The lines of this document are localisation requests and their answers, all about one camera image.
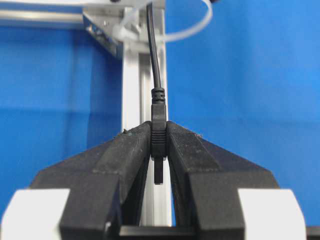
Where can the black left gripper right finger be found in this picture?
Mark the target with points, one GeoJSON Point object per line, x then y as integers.
{"type": "Point", "coordinates": [205, 179]}

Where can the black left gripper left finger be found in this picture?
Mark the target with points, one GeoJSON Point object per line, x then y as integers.
{"type": "Point", "coordinates": [106, 185]}

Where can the blue table mat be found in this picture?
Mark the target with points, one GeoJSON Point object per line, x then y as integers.
{"type": "Point", "coordinates": [249, 82]}

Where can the aluminium extrusion frame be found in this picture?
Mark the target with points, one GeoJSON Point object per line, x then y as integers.
{"type": "Point", "coordinates": [112, 50]}

